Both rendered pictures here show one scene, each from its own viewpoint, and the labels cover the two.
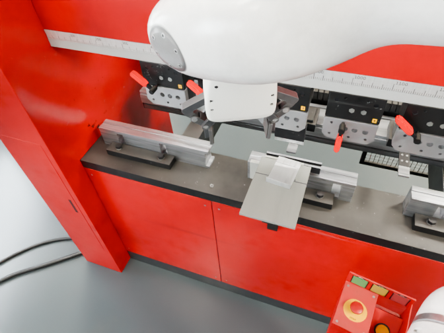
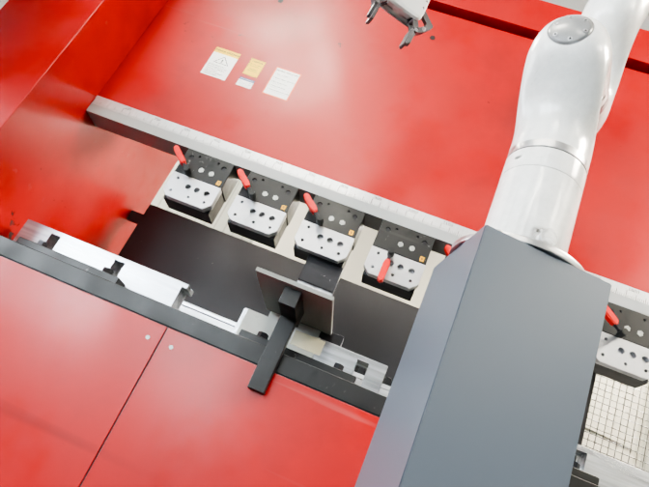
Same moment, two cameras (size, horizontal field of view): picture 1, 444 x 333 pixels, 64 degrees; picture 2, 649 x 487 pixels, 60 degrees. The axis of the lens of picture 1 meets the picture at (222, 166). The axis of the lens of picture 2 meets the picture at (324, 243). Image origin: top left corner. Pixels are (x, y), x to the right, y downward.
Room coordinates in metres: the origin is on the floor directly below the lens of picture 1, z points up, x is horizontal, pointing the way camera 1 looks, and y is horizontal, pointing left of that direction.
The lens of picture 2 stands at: (-0.51, 0.12, 0.62)
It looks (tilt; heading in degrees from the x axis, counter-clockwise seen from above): 23 degrees up; 346
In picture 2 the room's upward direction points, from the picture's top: 25 degrees clockwise
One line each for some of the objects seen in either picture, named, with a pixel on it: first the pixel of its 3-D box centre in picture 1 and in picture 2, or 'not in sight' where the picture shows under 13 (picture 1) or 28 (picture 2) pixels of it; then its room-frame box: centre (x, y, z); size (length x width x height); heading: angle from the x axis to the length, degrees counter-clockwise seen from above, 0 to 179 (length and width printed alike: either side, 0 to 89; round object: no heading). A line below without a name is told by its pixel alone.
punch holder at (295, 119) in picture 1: (285, 99); (328, 234); (0.87, -0.21, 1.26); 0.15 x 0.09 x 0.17; 66
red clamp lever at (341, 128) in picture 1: (339, 137); (385, 266); (0.74, -0.35, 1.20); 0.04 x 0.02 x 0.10; 156
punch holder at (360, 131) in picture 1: (353, 111); (397, 260); (0.79, -0.40, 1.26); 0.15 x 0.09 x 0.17; 66
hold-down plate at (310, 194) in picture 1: (291, 191); (296, 360); (0.79, -0.25, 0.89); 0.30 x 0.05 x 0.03; 66
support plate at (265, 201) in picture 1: (276, 189); (296, 303); (0.73, -0.18, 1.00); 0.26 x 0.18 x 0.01; 156
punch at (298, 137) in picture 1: (290, 131); (319, 278); (0.86, -0.24, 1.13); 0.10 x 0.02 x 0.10; 66
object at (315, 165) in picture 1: (293, 162); (305, 329); (0.85, -0.26, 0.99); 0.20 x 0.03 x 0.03; 66
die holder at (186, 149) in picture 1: (156, 143); (100, 270); (1.08, 0.27, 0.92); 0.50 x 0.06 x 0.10; 66
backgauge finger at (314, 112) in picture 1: (298, 127); not in sight; (1.01, -0.31, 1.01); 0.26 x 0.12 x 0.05; 156
